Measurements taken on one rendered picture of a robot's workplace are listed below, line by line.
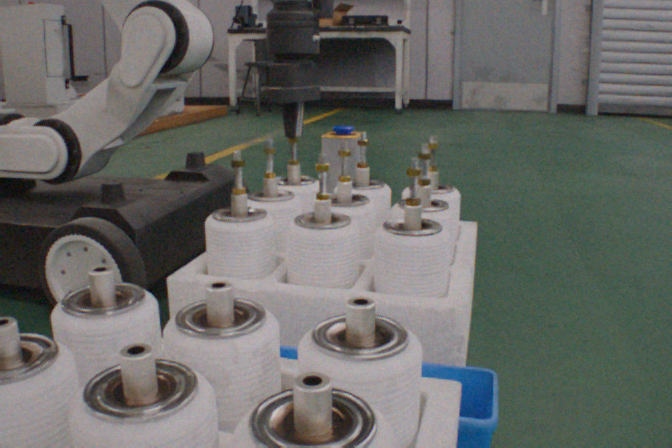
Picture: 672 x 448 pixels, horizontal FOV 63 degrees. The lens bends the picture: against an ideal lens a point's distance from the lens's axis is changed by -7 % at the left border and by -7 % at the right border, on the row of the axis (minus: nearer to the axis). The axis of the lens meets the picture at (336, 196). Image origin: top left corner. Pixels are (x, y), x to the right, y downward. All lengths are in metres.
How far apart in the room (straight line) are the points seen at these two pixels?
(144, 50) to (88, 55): 6.09
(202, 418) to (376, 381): 0.12
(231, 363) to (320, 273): 0.31
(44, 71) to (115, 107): 2.19
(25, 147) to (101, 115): 0.18
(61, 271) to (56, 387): 0.67
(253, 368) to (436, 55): 5.48
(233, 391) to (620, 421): 0.56
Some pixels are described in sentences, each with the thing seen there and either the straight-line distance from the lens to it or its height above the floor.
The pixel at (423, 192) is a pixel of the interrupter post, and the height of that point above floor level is 0.27.
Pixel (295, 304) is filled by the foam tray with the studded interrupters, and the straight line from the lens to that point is 0.73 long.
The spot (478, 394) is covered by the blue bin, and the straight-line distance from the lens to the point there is 0.71.
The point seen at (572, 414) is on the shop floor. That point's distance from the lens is 0.87.
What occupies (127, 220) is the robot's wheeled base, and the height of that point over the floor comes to 0.19.
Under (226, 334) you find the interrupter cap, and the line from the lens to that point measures 0.46.
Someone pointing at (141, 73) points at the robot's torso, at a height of 0.44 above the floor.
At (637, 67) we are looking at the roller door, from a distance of 6.00.
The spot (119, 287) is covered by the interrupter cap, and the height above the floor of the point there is 0.25.
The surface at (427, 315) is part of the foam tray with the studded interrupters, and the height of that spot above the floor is 0.17.
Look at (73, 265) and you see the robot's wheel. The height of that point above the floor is 0.12.
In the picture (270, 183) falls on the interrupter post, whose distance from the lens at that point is 0.90.
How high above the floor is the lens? 0.46
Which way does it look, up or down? 13 degrees down
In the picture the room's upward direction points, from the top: straight up
